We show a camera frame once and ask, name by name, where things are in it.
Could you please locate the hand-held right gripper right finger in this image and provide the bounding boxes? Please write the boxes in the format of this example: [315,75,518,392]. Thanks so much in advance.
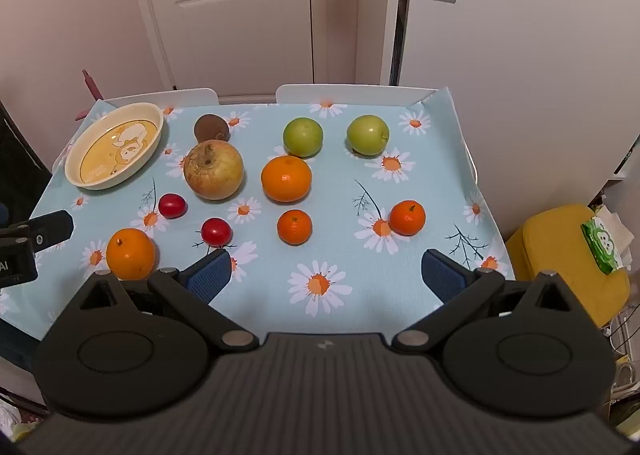
[391,249,577,355]

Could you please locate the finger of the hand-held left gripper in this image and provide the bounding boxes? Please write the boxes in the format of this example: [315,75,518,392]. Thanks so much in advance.
[0,210,75,254]

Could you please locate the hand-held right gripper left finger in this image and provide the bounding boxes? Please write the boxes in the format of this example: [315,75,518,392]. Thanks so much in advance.
[75,249,259,354]

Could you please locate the small tangerine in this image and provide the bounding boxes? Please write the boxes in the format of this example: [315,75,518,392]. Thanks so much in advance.
[277,209,314,246]
[389,200,427,237]

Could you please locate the red cherry tomato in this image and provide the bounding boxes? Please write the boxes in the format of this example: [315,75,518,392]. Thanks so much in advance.
[158,192,188,220]
[201,218,233,248]

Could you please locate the large orange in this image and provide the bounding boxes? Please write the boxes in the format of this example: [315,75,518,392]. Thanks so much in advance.
[105,228,156,281]
[260,155,313,203]

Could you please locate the cream oval bowl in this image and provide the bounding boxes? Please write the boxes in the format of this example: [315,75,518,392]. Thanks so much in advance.
[64,102,165,191]

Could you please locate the large yellowish russet apple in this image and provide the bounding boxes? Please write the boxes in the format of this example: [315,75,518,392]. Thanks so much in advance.
[183,140,245,201]

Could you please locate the dark cloth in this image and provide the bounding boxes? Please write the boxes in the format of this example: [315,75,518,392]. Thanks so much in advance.
[0,99,54,218]

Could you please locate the blue daisy tablecloth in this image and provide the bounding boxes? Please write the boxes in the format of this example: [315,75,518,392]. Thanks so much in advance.
[0,88,516,342]

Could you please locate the yellow stool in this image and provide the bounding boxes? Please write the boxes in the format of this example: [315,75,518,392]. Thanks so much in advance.
[505,204,632,330]

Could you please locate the brown kiwi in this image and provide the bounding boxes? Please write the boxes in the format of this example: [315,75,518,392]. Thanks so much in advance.
[193,114,231,144]

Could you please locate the green apple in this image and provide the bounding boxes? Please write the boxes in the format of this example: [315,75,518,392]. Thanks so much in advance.
[282,117,324,158]
[346,114,390,157]

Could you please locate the green tissue packet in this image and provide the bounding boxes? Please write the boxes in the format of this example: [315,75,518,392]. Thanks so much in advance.
[580,216,632,276]

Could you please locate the white sliding door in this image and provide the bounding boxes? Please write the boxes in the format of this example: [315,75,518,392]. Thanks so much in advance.
[389,0,640,241]

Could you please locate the white panel door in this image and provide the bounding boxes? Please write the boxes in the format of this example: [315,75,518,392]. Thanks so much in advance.
[124,0,327,97]

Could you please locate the wire rack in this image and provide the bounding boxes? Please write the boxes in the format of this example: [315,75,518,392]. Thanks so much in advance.
[600,280,640,416]

